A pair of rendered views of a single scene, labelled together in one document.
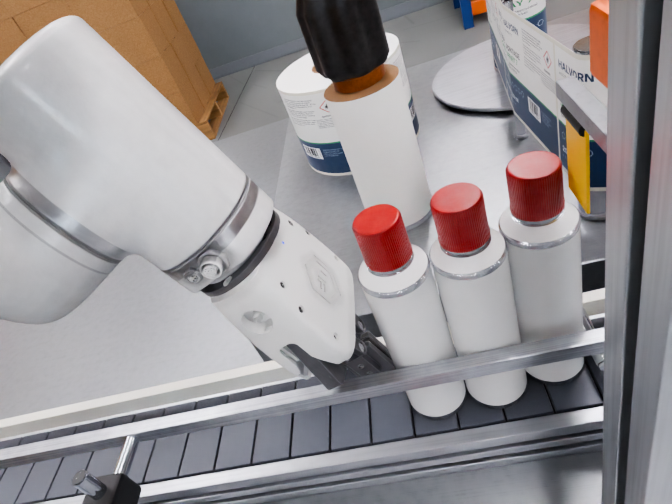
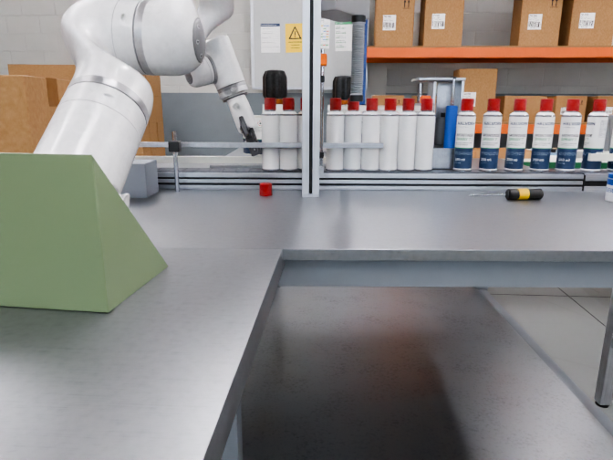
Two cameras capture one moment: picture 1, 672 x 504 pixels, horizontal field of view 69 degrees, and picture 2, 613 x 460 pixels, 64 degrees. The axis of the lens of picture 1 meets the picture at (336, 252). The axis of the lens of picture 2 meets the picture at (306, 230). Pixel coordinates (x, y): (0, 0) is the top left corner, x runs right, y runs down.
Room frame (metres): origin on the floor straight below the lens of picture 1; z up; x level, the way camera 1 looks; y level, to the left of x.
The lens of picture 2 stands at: (-1.16, 0.23, 1.06)
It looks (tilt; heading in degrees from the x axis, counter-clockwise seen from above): 14 degrees down; 345
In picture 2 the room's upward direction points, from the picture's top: straight up
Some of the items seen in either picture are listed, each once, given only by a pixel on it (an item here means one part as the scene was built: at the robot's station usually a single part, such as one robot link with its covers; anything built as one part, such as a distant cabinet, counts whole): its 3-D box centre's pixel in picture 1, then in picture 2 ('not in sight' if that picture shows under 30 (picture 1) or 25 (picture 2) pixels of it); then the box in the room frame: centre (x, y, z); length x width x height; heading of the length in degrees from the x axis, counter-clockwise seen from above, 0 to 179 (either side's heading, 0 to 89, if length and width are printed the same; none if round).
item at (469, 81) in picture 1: (521, 66); not in sight; (0.78, -0.43, 0.89); 0.31 x 0.31 x 0.01
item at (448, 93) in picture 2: not in sight; (435, 123); (0.23, -0.54, 1.01); 0.14 x 0.13 x 0.26; 75
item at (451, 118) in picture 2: not in sight; (450, 134); (0.17, -0.56, 0.98); 0.03 x 0.03 x 0.17
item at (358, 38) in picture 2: not in sight; (357, 59); (0.11, -0.24, 1.18); 0.04 x 0.04 x 0.21
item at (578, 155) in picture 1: (577, 158); not in sight; (0.22, -0.15, 1.09); 0.03 x 0.01 x 0.06; 165
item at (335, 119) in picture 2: not in sight; (335, 134); (0.21, -0.21, 0.98); 0.05 x 0.05 x 0.20
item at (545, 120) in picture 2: not in sight; (543, 135); (0.06, -0.79, 0.98); 0.05 x 0.05 x 0.20
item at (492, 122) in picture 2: not in sight; (491, 135); (0.10, -0.65, 0.98); 0.05 x 0.05 x 0.20
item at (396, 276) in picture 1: (411, 320); (270, 134); (0.26, -0.03, 0.98); 0.05 x 0.05 x 0.20
